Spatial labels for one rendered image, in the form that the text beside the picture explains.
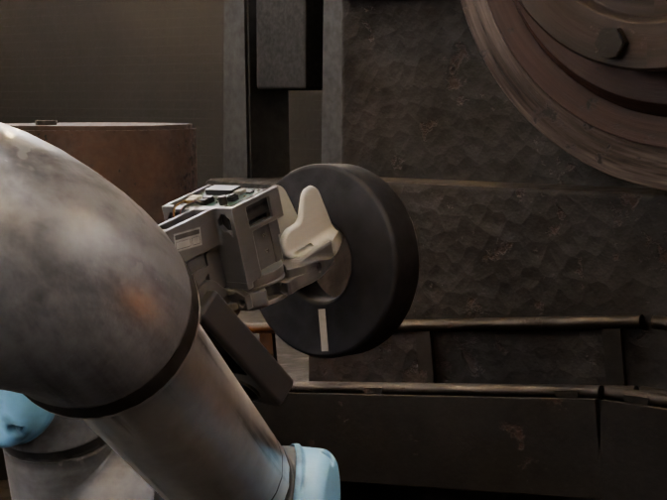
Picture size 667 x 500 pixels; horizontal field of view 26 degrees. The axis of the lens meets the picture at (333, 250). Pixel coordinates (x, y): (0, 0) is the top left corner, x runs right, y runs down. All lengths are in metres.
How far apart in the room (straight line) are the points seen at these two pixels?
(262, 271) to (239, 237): 0.04
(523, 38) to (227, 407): 0.57
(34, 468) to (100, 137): 2.94
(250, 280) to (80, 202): 0.45
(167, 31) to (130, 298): 9.60
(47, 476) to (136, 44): 9.51
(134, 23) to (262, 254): 9.40
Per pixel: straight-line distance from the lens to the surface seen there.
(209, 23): 9.91
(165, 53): 10.21
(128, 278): 0.61
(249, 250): 1.03
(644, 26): 1.10
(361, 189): 1.11
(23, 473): 0.96
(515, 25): 1.23
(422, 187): 1.43
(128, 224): 0.61
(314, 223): 1.11
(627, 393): 1.22
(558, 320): 1.34
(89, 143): 3.86
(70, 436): 0.94
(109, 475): 0.96
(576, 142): 1.22
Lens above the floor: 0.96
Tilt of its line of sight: 6 degrees down
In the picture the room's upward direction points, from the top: straight up
